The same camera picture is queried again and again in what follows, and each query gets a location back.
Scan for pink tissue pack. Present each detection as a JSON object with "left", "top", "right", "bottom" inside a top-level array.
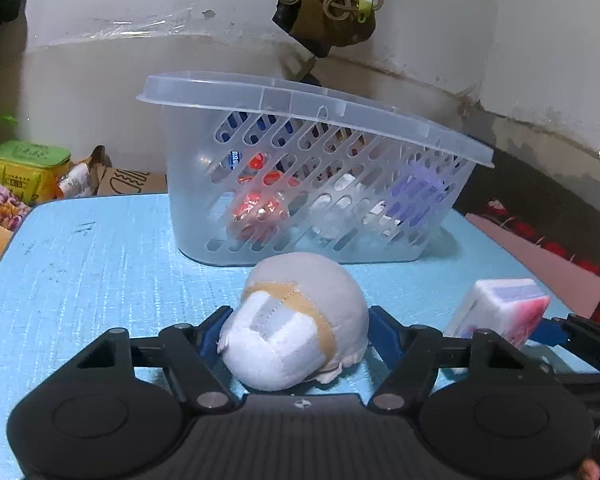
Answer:
[{"left": 443, "top": 278, "right": 550, "bottom": 348}]

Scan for grey white plush toy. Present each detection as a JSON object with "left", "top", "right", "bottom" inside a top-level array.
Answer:
[{"left": 218, "top": 252, "right": 370, "bottom": 392}]

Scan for purple cardboard box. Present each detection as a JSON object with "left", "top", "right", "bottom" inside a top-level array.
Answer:
[{"left": 384, "top": 162, "right": 455, "bottom": 228}]

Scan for dark wooden headboard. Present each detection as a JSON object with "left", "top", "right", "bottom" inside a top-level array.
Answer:
[{"left": 454, "top": 150, "right": 600, "bottom": 266}]

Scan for brown cardboard box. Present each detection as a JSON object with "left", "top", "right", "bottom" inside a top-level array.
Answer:
[{"left": 90, "top": 145, "right": 168, "bottom": 196}]

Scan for small white bottle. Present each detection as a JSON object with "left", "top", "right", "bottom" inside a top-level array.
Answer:
[{"left": 55, "top": 162, "right": 93, "bottom": 200}]

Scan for pink floral cloth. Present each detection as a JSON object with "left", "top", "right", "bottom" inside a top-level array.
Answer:
[{"left": 0, "top": 184, "right": 31, "bottom": 232}]

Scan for red packet in basket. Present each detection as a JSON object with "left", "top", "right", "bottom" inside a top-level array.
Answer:
[{"left": 227, "top": 152, "right": 300, "bottom": 245}]

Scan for white item in basket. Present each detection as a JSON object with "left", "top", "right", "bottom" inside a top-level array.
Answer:
[{"left": 308, "top": 170, "right": 385, "bottom": 245}]

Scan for green tin box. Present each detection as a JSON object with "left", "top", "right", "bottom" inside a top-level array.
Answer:
[{"left": 0, "top": 140, "right": 71, "bottom": 206}]

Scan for clear plastic perforated basket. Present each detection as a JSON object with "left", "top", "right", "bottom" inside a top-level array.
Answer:
[{"left": 140, "top": 72, "right": 493, "bottom": 266}]

